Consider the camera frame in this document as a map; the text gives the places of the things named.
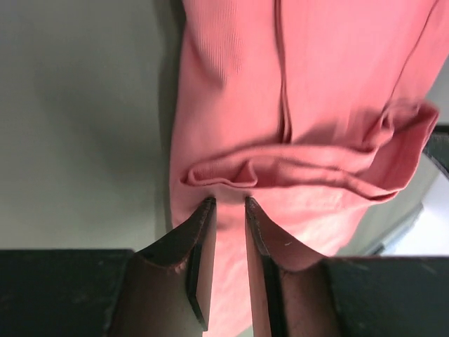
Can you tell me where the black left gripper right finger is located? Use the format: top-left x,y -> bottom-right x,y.
245,197 -> 448,336

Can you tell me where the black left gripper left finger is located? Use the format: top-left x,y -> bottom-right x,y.
1,198 -> 216,336

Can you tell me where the coral red t shirt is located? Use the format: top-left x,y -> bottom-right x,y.
170,1 -> 448,336

